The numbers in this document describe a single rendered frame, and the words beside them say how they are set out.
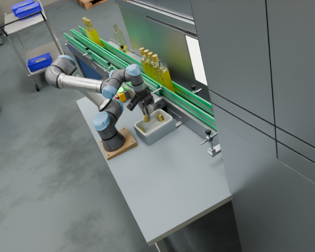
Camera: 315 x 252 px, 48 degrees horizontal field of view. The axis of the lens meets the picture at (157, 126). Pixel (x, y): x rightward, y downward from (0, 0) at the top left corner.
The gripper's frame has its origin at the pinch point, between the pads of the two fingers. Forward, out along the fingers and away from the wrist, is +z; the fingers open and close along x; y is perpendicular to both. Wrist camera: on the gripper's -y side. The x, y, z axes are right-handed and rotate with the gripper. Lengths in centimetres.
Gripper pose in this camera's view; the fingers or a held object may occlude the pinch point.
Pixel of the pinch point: (146, 116)
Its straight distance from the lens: 221.3
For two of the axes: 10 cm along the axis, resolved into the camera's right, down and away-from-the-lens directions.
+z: 2.6, 7.5, 6.0
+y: 8.2, -5.0, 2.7
